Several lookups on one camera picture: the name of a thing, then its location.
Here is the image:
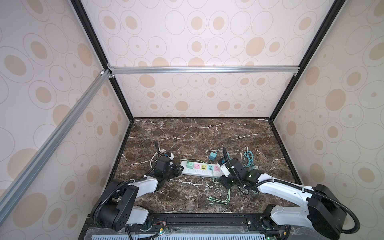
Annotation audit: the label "light green charging cable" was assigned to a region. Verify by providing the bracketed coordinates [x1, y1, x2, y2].
[179, 158, 232, 206]

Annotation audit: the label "light green plug adapter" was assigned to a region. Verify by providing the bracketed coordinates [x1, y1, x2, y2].
[186, 161, 194, 169]

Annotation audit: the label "white power strip coloured sockets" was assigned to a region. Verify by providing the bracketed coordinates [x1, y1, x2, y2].
[181, 161, 224, 178]

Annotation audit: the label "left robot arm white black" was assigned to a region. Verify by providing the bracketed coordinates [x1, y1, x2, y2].
[91, 141, 184, 232]

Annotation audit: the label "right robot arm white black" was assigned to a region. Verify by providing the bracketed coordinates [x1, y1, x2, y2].
[218, 148, 361, 240]

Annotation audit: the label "teal plug adapter far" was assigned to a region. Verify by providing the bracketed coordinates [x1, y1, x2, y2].
[209, 152, 217, 161]

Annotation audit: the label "aluminium crossbar back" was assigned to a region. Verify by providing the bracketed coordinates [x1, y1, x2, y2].
[103, 65, 300, 75]

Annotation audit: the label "aluminium crossbar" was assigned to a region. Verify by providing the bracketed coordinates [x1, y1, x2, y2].
[103, 65, 300, 75]
[1, 69, 111, 225]

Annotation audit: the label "aluminium crossbar left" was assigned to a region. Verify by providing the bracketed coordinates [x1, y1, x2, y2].
[1, 69, 111, 225]

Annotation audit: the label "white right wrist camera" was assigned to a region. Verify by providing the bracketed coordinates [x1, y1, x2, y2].
[220, 164, 231, 178]

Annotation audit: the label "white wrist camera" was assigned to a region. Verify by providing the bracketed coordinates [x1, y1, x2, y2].
[220, 164, 231, 178]
[160, 149, 174, 161]

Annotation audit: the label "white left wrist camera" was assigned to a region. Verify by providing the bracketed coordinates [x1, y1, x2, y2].
[160, 149, 174, 161]

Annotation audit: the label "white power strip cable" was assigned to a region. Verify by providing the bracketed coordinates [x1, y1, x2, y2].
[149, 151, 160, 169]

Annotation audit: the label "teal charging cable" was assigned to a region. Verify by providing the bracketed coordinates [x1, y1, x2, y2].
[217, 149, 256, 169]

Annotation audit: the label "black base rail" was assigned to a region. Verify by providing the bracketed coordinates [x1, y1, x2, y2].
[79, 213, 324, 240]

